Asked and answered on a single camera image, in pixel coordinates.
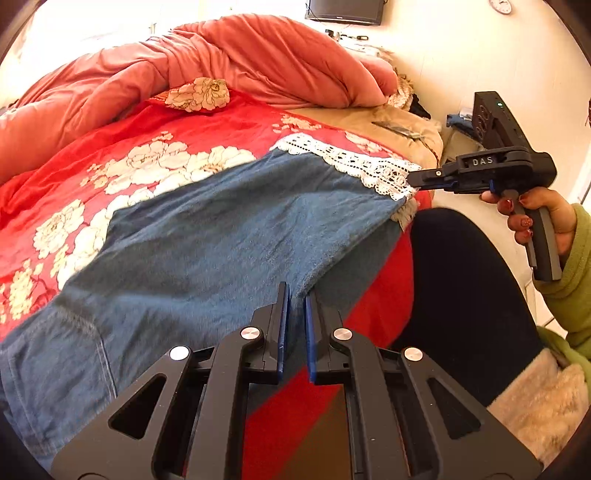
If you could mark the black wall monitor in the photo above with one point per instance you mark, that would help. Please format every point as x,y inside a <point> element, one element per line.
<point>344,10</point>

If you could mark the person's right forearm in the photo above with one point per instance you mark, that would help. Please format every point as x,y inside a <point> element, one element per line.
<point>575,286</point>

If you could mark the white wall clock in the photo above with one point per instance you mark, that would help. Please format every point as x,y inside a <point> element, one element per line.
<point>502,4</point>

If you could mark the small floral cushion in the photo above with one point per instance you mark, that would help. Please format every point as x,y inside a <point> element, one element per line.
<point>198,94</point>

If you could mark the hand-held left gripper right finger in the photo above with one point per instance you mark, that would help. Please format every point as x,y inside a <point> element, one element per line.
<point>310,332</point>

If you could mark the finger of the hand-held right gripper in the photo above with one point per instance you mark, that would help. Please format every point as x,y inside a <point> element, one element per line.
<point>431,177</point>

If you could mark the blue denim pants lace trim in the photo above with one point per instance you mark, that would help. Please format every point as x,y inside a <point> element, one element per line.
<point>207,249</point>

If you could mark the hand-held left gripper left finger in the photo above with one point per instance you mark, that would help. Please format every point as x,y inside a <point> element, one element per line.
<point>284,323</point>

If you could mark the red floral blanket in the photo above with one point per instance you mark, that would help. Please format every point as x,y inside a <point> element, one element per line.
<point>60,184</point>

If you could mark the person's black-clad leg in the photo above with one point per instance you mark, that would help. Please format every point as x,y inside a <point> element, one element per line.
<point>461,295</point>

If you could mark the beige bed sheet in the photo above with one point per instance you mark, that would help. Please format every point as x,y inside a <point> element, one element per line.
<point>351,122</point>

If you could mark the salmon pink duvet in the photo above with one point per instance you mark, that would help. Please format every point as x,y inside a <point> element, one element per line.
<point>231,60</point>

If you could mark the person's right hand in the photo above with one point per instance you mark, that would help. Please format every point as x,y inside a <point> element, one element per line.
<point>558,217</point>

